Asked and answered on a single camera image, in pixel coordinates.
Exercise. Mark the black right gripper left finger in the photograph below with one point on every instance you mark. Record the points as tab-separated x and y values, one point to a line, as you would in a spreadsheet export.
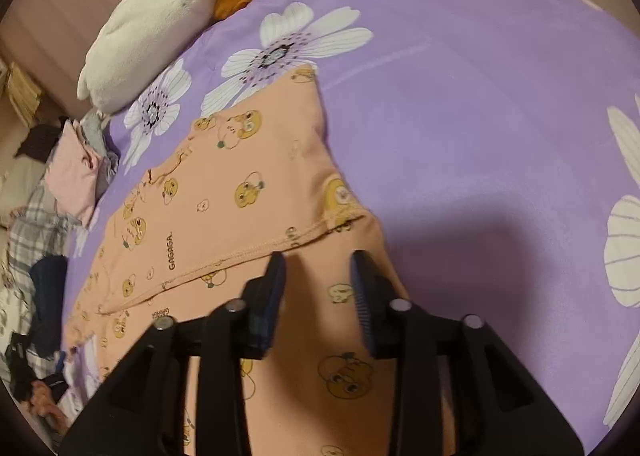
140	408

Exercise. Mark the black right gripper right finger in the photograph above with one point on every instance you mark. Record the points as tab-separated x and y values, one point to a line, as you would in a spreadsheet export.
455	374

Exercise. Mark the orange duck print garment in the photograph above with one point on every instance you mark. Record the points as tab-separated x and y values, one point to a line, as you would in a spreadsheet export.
248	181

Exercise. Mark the dark navy garment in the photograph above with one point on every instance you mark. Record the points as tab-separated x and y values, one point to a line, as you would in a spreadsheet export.
48	276

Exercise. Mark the plaid grey garment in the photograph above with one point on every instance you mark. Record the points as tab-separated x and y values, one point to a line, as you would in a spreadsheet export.
38	230

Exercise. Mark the pink garment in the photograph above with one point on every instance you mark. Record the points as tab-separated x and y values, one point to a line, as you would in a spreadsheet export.
72	174

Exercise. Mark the purple floral bed sheet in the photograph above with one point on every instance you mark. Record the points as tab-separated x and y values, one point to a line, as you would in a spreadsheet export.
495	141

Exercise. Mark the woven straw basket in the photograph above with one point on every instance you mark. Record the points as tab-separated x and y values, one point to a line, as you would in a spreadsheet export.
24	94

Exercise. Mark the white orange plush toy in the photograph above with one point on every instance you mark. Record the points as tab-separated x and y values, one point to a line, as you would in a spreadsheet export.
139	38

